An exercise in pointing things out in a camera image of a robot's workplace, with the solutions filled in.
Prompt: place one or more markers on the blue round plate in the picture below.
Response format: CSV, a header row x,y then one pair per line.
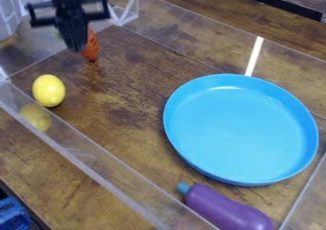
x,y
242,130

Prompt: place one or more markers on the purple toy eggplant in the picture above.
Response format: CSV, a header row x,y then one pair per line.
x,y
226,213

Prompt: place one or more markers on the blue plastic crate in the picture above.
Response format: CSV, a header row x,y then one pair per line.
x,y
13,216

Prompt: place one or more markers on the yellow toy lemon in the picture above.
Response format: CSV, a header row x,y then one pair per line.
x,y
48,90

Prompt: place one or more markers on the orange toy carrot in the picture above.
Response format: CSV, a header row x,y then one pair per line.
x,y
91,50

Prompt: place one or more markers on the clear acrylic enclosure wall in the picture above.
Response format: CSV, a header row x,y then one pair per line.
x,y
89,162

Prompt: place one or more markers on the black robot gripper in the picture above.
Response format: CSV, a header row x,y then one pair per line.
x,y
69,19

